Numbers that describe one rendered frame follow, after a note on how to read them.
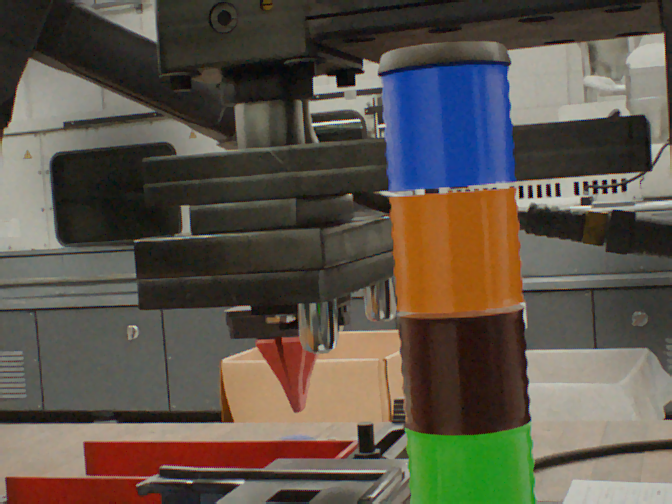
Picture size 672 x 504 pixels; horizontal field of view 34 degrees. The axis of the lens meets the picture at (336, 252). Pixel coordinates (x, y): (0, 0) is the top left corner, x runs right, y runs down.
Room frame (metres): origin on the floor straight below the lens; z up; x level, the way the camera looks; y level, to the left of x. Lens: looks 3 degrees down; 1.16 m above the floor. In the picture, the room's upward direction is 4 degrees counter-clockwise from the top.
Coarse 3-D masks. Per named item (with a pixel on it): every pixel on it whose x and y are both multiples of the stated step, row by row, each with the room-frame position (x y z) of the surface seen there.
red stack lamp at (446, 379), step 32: (416, 320) 0.31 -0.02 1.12; (448, 320) 0.31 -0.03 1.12; (480, 320) 0.31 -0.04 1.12; (512, 320) 0.31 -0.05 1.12; (416, 352) 0.32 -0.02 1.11; (448, 352) 0.31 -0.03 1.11; (480, 352) 0.31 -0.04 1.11; (512, 352) 0.31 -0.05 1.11; (416, 384) 0.32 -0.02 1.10; (448, 384) 0.31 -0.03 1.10; (480, 384) 0.31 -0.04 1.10; (512, 384) 0.31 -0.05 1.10; (416, 416) 0.32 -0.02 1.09; (448, 416) 0.31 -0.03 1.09; (480, 416) 0.31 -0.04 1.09; (512, 416) 0.31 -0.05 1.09
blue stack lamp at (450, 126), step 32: (384, 96) 0.32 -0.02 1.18; (416, 96) 0.31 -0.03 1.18; (448, 96) 0.31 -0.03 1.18; (480, 96) 0.31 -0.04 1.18; (416, 128) 0.31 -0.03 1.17; (448, 128) 0.31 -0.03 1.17; (480, 128) 0.31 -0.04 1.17; (512, 128) 0.32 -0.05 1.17; (416, 160) 0.31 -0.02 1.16; (448, 160) 0.31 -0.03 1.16; (480, 160) 0.31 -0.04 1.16; (512, 160) 0.32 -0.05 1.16
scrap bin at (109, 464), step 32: (96, 448) 0.94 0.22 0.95; (128, 448) 0.93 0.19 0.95; (160, 448) 0.92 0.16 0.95; (192, 448) 0.91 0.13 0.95; (224, 448) 0.90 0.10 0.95; (256, 448) 0.89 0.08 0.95; (288, 448) 0.88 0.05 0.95; (320, 448) 0.88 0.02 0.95; (352, 448) 0.85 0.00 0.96; (32, 480) 0.82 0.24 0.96; (64, 480) 0.82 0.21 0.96; (96, 480) 0.81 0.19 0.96; (128, 480) 0.80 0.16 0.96
